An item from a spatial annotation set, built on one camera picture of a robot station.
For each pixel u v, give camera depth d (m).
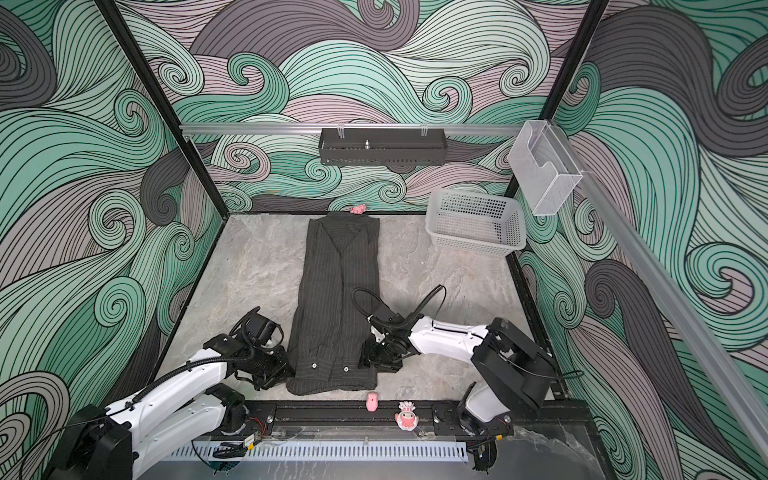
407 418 0.71
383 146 0.94
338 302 0.92
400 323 0.66
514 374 0.43
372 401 0.74
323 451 0.70
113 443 0.39
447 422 0.73
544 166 0.79
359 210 1.19
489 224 1.17
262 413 0.74
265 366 0.69
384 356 0.71
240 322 0.76
